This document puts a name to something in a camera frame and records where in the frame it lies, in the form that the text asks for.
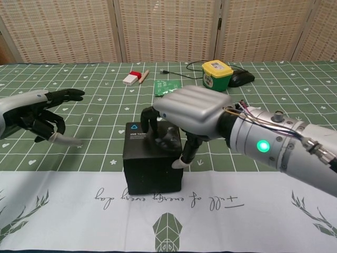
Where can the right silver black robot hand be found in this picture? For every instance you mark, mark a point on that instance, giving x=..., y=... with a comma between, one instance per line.
x=192, y=108

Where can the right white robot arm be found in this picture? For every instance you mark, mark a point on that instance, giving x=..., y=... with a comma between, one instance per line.
x=284, y=147

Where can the red white eraser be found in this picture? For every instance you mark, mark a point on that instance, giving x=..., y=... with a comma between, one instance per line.
x=131, y=78

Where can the black paper box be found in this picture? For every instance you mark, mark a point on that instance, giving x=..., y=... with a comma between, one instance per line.
x=152, y=171

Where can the bamboo folding screen panel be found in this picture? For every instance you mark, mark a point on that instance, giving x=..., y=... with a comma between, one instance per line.
x=326, y=31
x=266, y=29
x=168, y=29
x=65, y=29

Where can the yellow lid green container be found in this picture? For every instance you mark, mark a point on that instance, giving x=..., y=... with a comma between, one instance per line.
x=216, y=77

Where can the green grid tablecloth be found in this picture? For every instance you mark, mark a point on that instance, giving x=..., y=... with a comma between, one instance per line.
x=263, y=210

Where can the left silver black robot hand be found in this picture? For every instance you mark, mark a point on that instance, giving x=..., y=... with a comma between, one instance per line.
x=26, y=110

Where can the wooden pencil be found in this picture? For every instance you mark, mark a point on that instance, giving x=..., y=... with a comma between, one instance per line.
x=143, y=77

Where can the green tea sachet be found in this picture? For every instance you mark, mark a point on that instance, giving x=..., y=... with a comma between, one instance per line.
x=166, y=87

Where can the black computer mouse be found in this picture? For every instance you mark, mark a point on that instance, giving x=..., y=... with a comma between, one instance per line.
x=241, y=78

